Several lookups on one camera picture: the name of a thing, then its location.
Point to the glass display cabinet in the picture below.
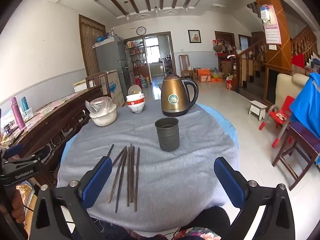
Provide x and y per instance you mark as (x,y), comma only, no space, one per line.
(136,57)

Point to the slim wooden chair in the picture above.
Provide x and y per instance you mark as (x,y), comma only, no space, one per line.
(185,65)

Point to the red white bag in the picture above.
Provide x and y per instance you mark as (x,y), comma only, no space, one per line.
(230,83)

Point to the white round fan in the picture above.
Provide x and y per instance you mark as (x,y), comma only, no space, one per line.
(134,90)

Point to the stack of red white bowls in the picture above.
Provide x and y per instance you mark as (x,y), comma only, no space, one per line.
(135,103)

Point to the framed wall picture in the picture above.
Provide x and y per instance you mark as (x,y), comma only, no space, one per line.
(194,36)

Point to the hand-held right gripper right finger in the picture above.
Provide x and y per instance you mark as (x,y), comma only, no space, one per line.
(230,182)

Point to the blue table cover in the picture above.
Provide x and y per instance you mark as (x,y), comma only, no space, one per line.
(225,122)

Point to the round wall clock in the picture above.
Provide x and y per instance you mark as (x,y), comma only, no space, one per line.
(141,31)

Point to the person's dark trouser leg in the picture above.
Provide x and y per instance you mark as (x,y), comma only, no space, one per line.
(210,220)

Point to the dark wooden stool frame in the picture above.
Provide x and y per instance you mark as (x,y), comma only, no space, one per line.
(303,140)

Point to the dark grey metal chopstick holder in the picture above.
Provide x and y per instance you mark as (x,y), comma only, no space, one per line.
(166,135)

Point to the small white stool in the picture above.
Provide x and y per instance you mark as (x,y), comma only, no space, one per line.
(257,106)

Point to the orange cardboard box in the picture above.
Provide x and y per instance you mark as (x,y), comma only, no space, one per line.
(204,75)

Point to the person's left hand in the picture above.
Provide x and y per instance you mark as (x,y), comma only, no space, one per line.
(18,203)

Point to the grey tablecloth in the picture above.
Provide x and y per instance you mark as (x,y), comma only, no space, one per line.
(175,175)

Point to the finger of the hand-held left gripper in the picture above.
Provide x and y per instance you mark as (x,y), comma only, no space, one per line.
(13,150)
(37,155)

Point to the gold electric kettle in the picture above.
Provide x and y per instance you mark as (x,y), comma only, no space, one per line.
(172,92)

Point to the clear plastic covered bowl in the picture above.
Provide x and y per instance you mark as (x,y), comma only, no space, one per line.
(98,105)

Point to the white appliance box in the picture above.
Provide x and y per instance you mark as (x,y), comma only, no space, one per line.
(80,86)

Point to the red child chair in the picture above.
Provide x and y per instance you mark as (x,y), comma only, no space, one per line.
(285,107)

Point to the pink wall calendar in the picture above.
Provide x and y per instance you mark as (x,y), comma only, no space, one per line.
(272,33)

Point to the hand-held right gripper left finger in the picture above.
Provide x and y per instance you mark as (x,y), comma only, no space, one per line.
(97,180)

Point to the group of dark chopsticks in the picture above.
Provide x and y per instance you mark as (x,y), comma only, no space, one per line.
(129,175)

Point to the pink thermos bottle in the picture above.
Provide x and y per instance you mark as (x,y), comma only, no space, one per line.
(17,112)

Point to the wooden staircase railing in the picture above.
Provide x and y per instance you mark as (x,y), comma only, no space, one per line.
(250,55)

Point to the beige armchair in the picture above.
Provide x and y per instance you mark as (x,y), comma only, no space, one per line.
(285,87)

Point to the brown wooden lattice door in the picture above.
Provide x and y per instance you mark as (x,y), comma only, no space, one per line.
(90,45)

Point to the pendant ceiling lamp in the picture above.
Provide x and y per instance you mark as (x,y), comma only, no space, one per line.
(186,6)
(127,16)
(155,8)

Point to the teal thermos bottle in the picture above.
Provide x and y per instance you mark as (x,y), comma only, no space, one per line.
(24,103)

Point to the dark wooden armchair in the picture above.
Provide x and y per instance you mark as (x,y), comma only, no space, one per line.
(98,82)

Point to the blue garment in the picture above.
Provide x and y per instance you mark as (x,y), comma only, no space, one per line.
(306,105)

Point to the carved wooden sideboard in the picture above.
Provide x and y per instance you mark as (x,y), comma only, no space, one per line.
(50,125)

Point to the grey refrigerator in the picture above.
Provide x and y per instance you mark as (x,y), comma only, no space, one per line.
(110,57)

